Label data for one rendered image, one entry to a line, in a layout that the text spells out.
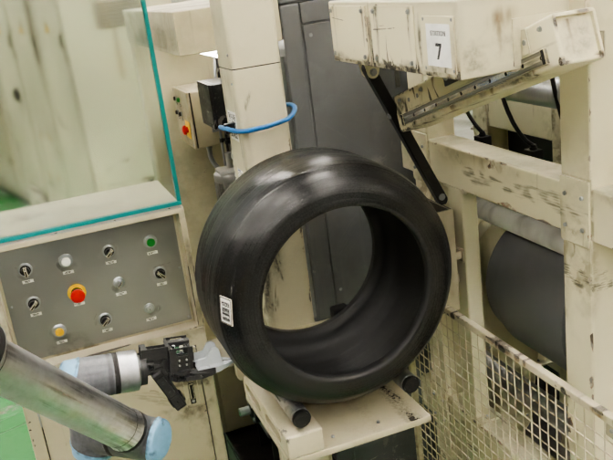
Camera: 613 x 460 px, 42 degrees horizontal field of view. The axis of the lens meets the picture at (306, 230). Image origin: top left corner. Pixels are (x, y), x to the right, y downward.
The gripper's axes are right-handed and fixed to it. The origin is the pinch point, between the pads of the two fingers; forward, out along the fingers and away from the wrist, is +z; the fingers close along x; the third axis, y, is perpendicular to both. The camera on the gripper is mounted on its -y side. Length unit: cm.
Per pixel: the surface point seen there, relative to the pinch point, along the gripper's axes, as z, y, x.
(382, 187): 33, 41, -12
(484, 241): 97, 6, 45
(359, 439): 28.7, -20.0, -10.1
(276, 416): 11.6, -15.7, 0.1
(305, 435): 15.0, -16.1, -10.1
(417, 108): 51, 55, 8
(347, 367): 31.8, -8.4, 4.7
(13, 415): -52, -110, 213
